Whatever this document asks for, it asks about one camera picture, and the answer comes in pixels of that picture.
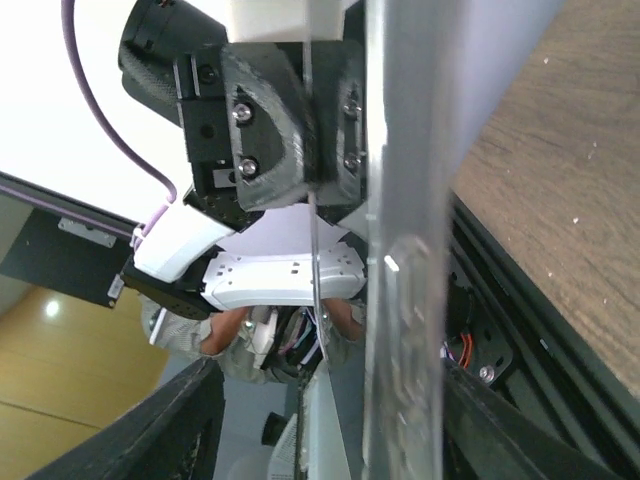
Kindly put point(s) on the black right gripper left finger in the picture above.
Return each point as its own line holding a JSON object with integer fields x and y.
{"x": 172, "y": 434}

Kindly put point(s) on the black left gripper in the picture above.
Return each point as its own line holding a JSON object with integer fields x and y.
{"x": 265, "y": 124}

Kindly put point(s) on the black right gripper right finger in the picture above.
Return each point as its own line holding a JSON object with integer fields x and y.
{"x": 499, "y": 442}

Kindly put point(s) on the small grey-edged phone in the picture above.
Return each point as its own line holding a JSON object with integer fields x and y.
{"x": 436, "y": 70}

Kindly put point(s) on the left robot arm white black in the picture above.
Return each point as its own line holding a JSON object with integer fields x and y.
{"x": 193, "y": 265}

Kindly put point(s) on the person in grey shirt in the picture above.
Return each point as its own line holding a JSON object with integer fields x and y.
{"x": 258, "y": 344}

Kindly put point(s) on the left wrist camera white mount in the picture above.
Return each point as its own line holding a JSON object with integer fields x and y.
{"x": 286, "y": 20}

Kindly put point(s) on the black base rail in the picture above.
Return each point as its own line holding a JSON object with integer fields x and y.
{"x": 505, "y": 332}

